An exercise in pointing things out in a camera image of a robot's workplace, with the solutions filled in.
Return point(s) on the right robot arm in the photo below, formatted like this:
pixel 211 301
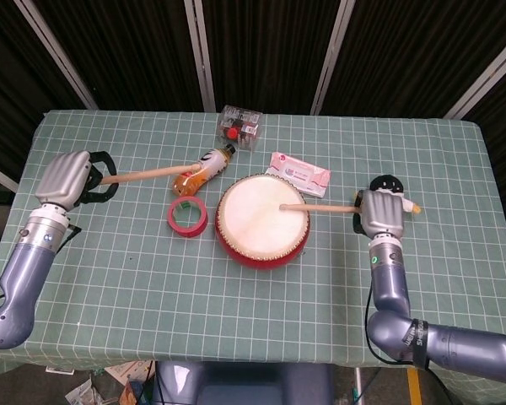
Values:
pixel 388 287

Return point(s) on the red drum with white skin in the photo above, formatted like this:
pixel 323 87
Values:
pixel 253 228

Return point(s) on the orange juice bottle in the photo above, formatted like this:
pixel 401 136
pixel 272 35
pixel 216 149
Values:
pixel 190 183

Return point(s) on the black white plush doll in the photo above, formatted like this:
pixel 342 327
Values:
pixel 385 182

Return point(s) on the red tape roll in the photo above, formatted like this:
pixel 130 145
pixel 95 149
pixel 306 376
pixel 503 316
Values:
pixel 187 230

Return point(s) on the pink wet wipes pack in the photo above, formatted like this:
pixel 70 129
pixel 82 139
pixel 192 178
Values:
pixel 299 173

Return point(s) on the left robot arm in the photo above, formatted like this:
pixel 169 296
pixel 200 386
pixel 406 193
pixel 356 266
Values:
pixel 21 270

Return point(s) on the clear plastic box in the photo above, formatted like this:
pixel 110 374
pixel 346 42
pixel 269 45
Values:
pixel 240 126

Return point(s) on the white paper sheet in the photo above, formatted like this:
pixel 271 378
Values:
pixel 126 372

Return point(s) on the crumpled plastic bag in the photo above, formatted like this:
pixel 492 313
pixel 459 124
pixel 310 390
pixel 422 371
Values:
pixel 82 392

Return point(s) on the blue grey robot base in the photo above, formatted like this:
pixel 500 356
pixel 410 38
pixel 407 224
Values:
pixel 244 384

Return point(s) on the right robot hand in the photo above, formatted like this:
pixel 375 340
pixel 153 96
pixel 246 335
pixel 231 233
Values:
pixel 381 213

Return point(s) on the white partition post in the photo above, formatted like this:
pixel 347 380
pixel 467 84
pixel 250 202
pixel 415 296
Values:
pixel 59 55
pixel 200 55
pixel 485 76
pixel 331 59
pixel 0 177

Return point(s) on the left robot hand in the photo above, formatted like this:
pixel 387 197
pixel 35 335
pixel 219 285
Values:
pixel 63 177

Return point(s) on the green checked tablecloth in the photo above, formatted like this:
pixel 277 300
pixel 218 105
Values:
pixel 152 295

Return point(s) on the wooden drumstick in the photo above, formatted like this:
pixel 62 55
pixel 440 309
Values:
pixel 152 173
pixel 320 207

